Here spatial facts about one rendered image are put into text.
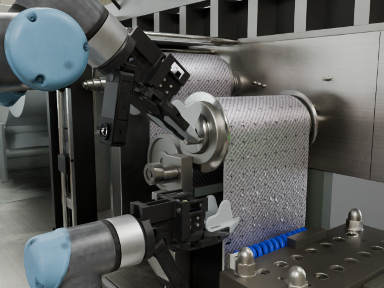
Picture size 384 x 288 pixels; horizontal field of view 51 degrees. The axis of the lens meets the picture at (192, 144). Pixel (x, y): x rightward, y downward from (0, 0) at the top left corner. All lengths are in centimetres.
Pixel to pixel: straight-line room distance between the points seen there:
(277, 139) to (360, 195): 242
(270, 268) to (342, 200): 254
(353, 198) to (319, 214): 221
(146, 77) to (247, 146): 23
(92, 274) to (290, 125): 47
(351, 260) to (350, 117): 30
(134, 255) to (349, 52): 60
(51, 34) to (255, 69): 76
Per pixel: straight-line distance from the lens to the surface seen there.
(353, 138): 92
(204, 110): 71
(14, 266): 111
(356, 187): 319
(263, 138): 77
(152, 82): 61
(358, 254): 82
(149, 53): 63
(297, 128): 84
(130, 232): 59
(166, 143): 84
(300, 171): 87
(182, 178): 74
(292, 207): 87
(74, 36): 40
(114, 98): 61
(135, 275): 99
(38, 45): 39
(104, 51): 58
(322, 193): 99
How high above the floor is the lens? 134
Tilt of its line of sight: 9 degrees down
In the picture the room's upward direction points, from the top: straight up
